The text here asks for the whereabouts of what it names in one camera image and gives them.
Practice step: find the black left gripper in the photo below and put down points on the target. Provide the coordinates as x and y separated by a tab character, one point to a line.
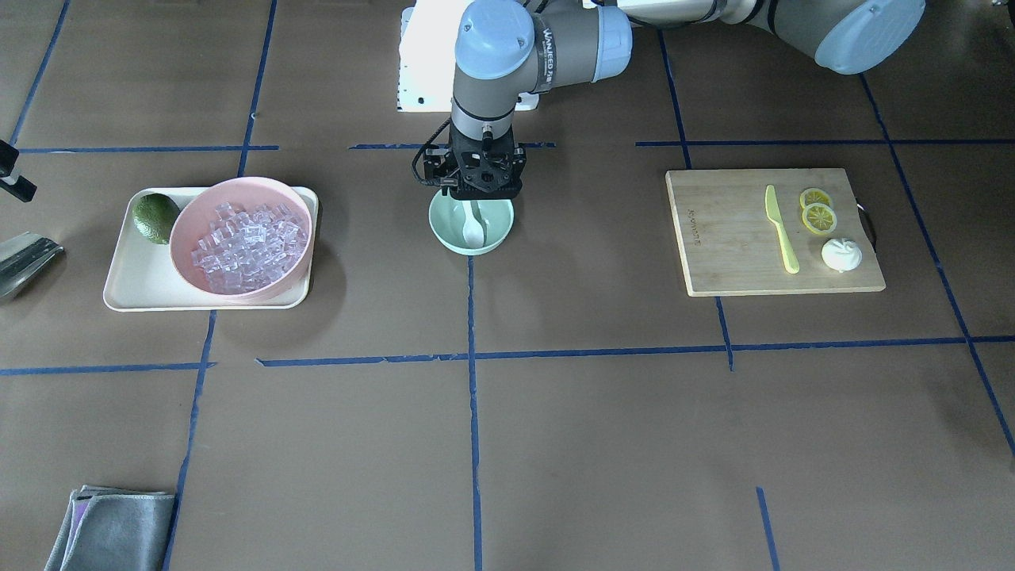
434	167

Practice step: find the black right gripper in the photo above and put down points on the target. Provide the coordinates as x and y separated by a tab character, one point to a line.
21	189

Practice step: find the white plastic spoon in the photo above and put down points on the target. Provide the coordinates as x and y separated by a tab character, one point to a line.
473	231

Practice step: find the metal ice scoop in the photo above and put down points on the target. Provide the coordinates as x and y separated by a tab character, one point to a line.
22	259

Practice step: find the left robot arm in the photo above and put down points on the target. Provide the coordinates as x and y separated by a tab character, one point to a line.
580	42

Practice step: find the green bowl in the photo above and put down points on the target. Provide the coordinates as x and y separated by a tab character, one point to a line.
445	215

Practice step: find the pink bowl of ice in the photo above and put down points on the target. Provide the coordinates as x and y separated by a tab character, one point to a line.
245	241

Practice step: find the green lime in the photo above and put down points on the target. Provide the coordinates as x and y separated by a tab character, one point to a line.
154	216

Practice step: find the beige tray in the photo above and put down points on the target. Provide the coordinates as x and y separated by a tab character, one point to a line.
142	276

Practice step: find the bamboo cutting board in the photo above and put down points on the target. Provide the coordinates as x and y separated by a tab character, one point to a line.
728	247

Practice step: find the yellow plastic knife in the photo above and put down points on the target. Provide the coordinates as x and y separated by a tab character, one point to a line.
772	211

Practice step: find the lemon slice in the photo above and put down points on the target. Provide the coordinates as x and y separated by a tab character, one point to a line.
815	196
819	219

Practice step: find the grey folded cloth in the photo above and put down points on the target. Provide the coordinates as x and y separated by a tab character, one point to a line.
108	528

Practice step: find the white toy bun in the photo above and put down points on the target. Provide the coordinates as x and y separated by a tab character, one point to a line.
842	254

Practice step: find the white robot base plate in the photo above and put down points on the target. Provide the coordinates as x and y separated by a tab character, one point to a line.
428	55

